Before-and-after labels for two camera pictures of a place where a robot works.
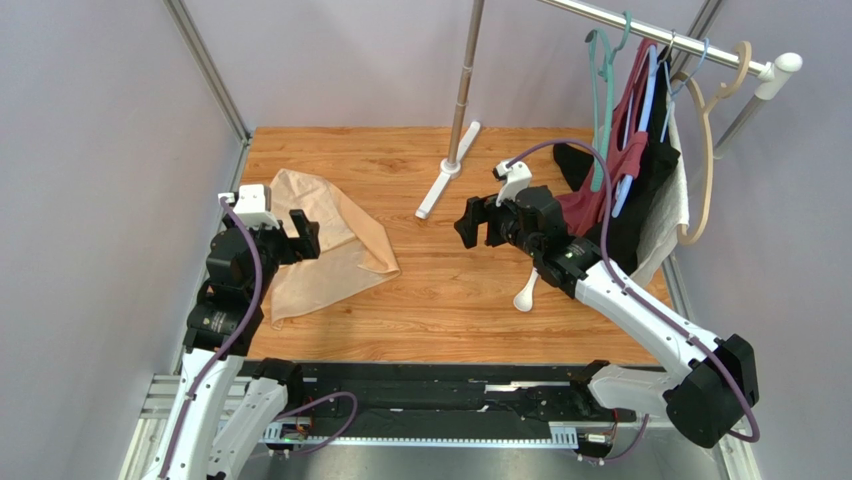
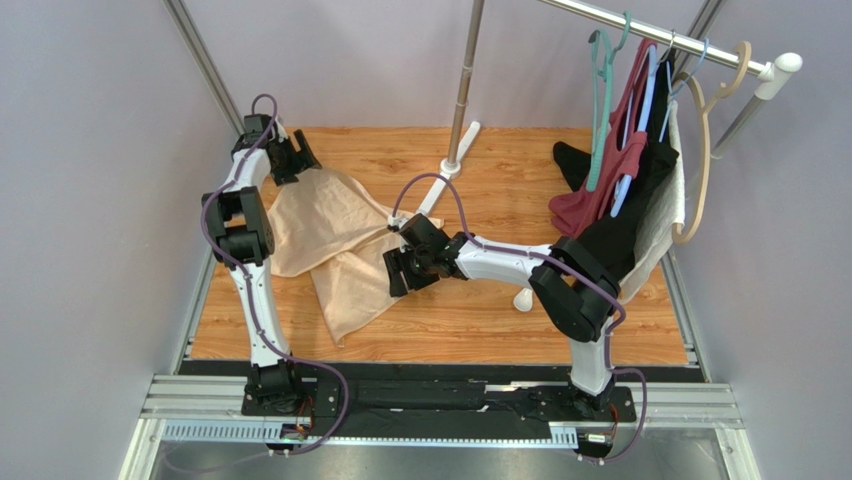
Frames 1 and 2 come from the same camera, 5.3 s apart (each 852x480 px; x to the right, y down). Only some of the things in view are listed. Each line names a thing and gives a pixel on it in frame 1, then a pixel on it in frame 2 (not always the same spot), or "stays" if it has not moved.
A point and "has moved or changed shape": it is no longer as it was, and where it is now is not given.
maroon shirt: [583, 211] stays
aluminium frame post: [196, 45] stays
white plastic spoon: [523, 301] stays
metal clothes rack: [465, 132] stays
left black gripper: [307, 246] -> [301, 161]
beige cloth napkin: [352, 250] has moved or changed shape
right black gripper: [483, 222] -> [400, 271]
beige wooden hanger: [706, 110] stays
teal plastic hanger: [602, 69] stays
